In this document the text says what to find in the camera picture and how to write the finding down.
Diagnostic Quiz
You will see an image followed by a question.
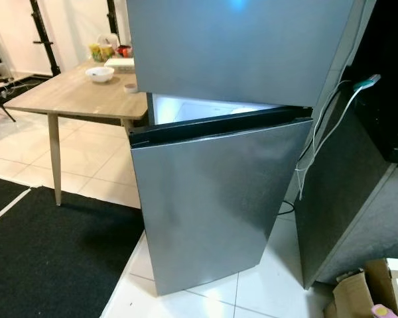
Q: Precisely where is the grey fridge door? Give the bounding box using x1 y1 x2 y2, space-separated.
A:
129 106 314 297

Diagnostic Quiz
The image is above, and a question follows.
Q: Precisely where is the grey steel fridge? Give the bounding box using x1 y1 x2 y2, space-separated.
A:
126 0 379 297

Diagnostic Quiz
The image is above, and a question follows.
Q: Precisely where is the black folding chair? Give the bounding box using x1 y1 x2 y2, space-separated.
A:
0 56 28 124

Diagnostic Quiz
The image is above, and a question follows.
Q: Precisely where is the wooden table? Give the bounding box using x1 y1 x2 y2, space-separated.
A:
3 60 151 207

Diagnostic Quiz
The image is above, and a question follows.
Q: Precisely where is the black rug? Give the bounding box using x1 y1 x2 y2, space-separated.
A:
0 176 147 318

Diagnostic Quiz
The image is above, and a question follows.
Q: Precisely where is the tall black stand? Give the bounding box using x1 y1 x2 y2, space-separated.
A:
29 0 61 78
105 0 121 34

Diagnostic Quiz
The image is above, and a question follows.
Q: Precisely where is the yellow cup noodle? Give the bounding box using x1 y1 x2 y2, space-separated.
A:
88 42 114 63

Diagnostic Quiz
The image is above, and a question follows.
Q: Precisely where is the white rectangular box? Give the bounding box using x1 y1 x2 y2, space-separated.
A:
105 58 135 73

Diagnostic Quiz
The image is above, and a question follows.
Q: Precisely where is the brown cardboard box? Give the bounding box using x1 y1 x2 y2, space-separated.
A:
322 257 398 318

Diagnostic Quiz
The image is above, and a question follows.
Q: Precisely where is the black kitchen counter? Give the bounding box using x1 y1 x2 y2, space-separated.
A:
350 0 398 168

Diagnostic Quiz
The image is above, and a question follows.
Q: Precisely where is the pink plastic object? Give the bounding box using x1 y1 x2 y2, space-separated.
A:
370 303 396 318

